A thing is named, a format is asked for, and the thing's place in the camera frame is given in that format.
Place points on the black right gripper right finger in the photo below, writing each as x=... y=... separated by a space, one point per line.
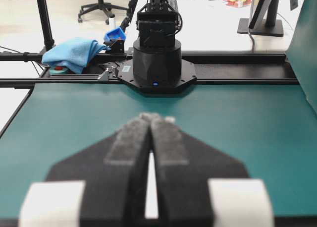
x=201 y=186

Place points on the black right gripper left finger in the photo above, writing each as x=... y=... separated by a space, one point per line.
x=94 y=187

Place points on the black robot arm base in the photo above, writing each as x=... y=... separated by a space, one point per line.
x=157 y=65

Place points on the teal tape roll red button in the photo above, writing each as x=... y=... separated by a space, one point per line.
x=58 y=70

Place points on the blue microfiber cloth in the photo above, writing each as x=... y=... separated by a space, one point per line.
x=75 y=54

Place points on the blue plastic bin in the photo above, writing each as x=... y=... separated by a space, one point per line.
x=114 y=34

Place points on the black tripod pole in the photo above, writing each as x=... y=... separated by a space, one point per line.
x=46 y=27

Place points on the white bottle black cap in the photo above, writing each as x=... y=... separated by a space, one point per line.
x=111 y=20

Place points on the teal side panel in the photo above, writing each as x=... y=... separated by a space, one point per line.
x=302 y=52

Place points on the black monitor with stand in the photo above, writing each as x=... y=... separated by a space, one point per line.
x=262 y=20

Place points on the black office chair base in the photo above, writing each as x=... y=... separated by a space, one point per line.
x=106 y=7

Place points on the black aluminium rail frame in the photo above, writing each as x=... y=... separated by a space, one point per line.
x=210 y=69

